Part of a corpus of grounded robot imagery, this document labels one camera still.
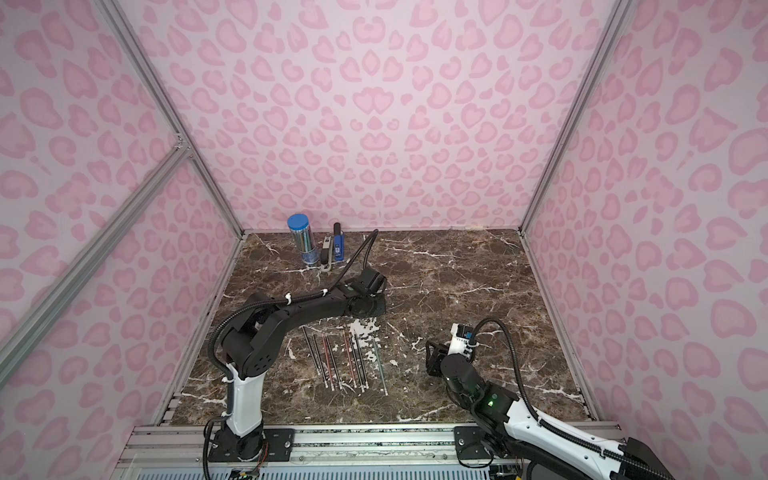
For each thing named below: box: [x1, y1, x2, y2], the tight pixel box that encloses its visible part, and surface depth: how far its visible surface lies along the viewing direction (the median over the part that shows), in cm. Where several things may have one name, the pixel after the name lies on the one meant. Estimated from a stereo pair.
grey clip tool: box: [319, 235, 332, 272], surface depth 112 cm
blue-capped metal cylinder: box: [287, 213, 320, 266], surface depth 100 cm
